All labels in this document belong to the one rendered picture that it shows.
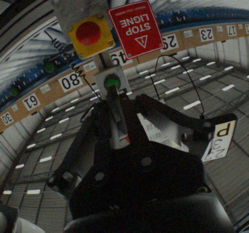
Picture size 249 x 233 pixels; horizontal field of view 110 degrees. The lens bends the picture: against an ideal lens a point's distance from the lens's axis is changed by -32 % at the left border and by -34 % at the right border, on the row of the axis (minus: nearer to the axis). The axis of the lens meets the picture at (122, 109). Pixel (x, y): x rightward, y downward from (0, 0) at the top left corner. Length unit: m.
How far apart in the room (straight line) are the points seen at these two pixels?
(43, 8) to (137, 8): 0.22
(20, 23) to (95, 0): 0.20
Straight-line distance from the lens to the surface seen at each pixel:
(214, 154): 0.76
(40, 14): 0.37
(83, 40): 0.21
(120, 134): 0.31
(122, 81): 0.29
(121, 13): 0.31
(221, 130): 0.62
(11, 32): 0.41
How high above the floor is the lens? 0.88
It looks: 26 degrees up
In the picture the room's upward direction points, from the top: 157 degrees clockwise
